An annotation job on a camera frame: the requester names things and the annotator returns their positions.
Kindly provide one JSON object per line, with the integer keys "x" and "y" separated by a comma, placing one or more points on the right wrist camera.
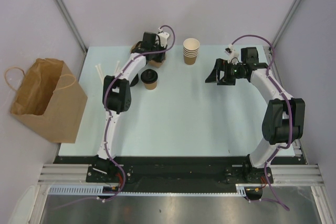
{"x": 232, "y": 54}

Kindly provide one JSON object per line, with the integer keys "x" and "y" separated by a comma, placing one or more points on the stack of paper cups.
{"x": 190, "y": 50}

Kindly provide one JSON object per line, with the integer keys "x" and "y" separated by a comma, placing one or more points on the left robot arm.
{"x": 116, "y": 97}

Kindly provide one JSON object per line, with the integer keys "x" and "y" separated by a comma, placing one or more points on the stack of black lids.
{"x": 134, "y": 81}

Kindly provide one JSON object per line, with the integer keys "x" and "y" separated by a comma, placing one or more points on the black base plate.
{"x": 171, "y": 174}

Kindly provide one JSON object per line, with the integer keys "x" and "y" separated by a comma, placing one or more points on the aluminium frame rail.
{"x": 283, "y": 175}

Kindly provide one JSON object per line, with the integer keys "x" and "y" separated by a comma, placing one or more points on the single brown paper cup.
{"x": 150, "y": 85}

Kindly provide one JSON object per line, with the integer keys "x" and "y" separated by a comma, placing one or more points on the brown pulp cup carrier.
{"x": 138, "y": 45}

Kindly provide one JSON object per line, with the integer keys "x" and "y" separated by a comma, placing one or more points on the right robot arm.
{"x": 284, "y": 117}

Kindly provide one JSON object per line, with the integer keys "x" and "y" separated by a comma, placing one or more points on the white cable duct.
{"x": 91, "y": 190}

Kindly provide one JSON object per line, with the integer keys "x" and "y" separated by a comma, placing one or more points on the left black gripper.
{"x": 161, "y": 57}

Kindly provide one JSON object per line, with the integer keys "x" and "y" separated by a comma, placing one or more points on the white wrapped straw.
{"x": 100, "y": 72}
{"x": 117, "y": 68}

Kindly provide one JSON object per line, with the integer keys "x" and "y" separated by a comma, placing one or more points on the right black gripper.
{"x": 222, "y": 65}

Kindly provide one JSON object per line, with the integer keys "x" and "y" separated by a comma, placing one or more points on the black coffee cup lid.
{"x": 149, "y": 76}

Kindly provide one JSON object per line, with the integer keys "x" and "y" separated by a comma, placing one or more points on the brown paper bag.
{"x": 50, "y": 101}

